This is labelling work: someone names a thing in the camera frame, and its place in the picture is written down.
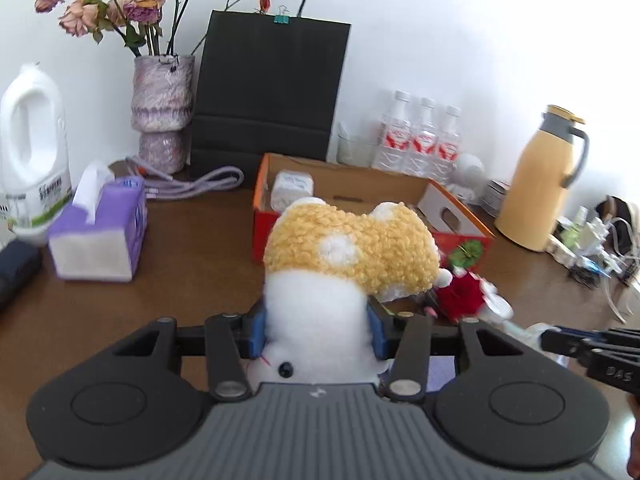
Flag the red rose flower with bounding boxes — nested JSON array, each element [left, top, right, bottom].
[[436, 240, 513, 324]]

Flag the yellow white plush toy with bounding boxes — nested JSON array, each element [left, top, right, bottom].
[[246, 197, 452, 390]]

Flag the white power strip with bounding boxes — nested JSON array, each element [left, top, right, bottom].
[[544, 235, 603, 269]]

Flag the green spray bottle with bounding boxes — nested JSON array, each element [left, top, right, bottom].
[[561, 206, 588, 250]]

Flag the stacked small tins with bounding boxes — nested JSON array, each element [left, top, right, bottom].
[[480, 179, 510, 218]]

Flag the purple tissue pack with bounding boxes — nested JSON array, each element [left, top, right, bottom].
[[48, 162, 148, 283]]

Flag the white wet wipes pack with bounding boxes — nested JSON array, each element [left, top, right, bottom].
[[270, 170, 314, 212]]

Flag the yellow thermos jug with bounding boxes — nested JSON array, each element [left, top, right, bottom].
[[495, 105, 590, 252]]

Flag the white robot speaker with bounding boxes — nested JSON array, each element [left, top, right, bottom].
[[446, 153, 487, 205]]

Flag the orange cardboard box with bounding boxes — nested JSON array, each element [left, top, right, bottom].
[[252, 154, 495, 269]]

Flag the right water bottle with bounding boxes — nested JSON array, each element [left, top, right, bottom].
[[431, 105, 461, 185]]

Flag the water bottle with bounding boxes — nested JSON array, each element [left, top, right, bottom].
[[431, 105, 461, 185], [402, 98, 437, 178], [372, 90, 411, 172]]

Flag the middle water bottle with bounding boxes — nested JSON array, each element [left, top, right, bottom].
[[402, 98, 437, 178]]

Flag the left water bottle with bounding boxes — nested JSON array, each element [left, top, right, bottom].
[[372, 90, 411, 172]]

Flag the clear drinking glass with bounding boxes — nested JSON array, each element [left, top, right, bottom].
[[336, 122, 378, 168]]

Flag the dark blue case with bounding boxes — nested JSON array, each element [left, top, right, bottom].
[[0, 240, 42, 309]]

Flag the purple textured vase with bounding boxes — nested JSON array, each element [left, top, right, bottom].
[[131, 55, 195, 174]]

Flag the white detergent jug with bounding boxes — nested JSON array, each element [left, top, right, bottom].
[[1, 64, 72, 246]]

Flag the black paper bag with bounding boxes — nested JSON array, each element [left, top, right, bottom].
[[189, 0, 350, 183]]

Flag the green binder clip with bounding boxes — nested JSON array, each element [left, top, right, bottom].
[[273, 6, 291, 25]]

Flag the dried pink roses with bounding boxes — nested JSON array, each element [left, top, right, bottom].
[[35, 0, 190, 58]]

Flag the black earphone wire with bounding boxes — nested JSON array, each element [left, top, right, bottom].
[[566, 263, 609, 288]]

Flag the white charger cables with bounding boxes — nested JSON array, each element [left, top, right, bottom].
[[581, 213, 640, 325]]

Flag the lilac rope cord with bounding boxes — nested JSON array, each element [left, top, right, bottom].
[[124, 155, 245, 202]]

